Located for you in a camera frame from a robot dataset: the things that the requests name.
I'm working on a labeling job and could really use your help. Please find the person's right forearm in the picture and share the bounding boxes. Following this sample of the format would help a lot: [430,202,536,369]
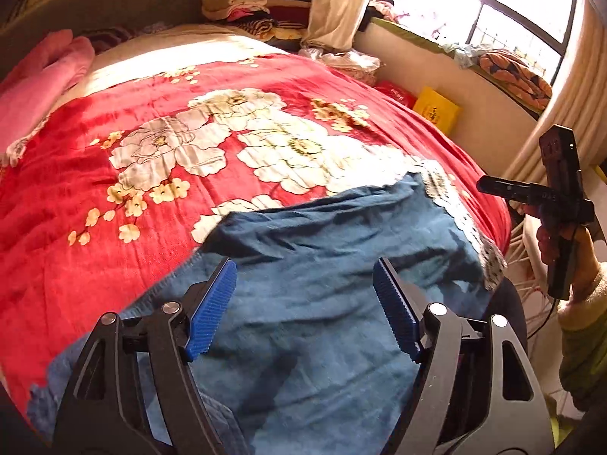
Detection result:
[557,260,607,413]

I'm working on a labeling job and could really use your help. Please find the stack of folded clothes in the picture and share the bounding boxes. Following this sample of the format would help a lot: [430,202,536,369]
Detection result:
[201,0,318,41]

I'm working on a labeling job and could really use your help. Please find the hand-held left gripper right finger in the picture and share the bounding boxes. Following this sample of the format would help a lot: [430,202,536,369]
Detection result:
[372,257,555,455]

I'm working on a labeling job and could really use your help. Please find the blue denim pants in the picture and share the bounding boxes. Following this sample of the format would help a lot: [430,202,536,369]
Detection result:
[26,173,494,455]

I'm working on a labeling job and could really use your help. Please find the grey headboard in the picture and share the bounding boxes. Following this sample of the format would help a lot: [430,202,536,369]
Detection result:
[0,0,214,77]

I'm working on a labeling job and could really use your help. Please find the cream curtain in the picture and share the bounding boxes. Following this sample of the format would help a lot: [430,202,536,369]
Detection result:
[303,0,394,50]
[503,0,607,185]

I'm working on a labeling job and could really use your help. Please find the light blue cloth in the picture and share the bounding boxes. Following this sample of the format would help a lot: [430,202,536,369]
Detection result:
[441,42,494,69]

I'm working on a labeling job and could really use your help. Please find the person's right hand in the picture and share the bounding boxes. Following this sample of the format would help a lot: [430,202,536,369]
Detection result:
[536,226,601,304]

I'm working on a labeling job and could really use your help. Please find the cream bed sheet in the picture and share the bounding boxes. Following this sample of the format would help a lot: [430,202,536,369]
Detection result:
[47,24,295,115]

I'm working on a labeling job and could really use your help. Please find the white clothes pile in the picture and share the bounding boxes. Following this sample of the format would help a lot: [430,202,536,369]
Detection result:
[299,47,382,86]

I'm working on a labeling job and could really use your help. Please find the red floral blanket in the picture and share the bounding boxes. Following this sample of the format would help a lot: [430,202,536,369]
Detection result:
[0,52,513,418]

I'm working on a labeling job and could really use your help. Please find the red plastic bag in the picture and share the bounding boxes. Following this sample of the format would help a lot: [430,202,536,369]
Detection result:
[374,80,418,107]

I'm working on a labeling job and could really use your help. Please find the pink blanket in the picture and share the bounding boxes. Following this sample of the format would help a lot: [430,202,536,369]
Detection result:
[0,28,96,157]

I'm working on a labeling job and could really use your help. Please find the orange patterned cushion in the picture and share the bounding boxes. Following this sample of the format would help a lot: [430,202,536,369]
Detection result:
[476,50,553,110]

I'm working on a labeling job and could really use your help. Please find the yellow bag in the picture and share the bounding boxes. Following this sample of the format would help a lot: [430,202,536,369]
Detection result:
[412,86,463,134]

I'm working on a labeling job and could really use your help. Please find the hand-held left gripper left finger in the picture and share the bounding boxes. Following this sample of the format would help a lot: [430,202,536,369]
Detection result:
[52,258,238,455]

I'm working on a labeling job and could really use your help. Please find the green window sill mat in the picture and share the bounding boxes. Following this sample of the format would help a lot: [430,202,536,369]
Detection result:
[370,16,546,119]

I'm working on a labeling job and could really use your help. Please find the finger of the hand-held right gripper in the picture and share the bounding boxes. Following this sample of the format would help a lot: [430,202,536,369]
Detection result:
[476,176,534,207]

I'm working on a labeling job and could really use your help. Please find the white wire rack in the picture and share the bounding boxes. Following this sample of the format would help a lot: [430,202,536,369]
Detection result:
[505,220,560,337]

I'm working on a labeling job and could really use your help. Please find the black cable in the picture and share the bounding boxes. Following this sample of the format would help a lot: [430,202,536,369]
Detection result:
[526,289,559,338]

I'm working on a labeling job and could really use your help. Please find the dark striped pillow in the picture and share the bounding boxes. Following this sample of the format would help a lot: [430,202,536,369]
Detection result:
[78,26,143,55]

